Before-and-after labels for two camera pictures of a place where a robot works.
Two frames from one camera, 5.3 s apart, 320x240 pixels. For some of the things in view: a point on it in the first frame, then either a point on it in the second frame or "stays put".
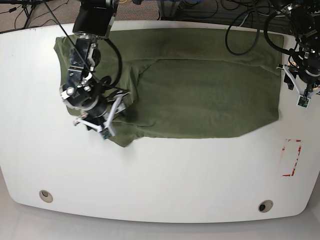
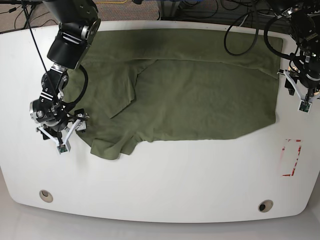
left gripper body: x=101 y=120 -> x=63 y=136
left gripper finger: x=121 y=106 -> x=80 y=113
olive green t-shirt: x=190 y=83 stays put
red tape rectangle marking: x=291 y=152 stays put
